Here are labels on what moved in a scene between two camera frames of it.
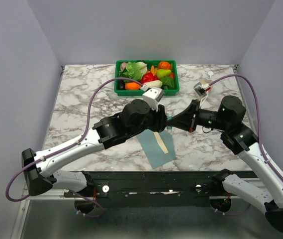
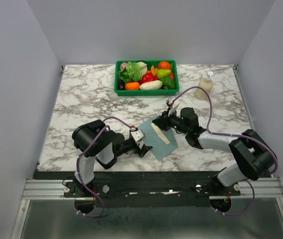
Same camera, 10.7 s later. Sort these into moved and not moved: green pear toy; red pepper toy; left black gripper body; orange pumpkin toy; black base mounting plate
Moved: left black gripper body
Not moved: orange pumpkin toy; green pear toy; red pepper toy; black base mounting plate
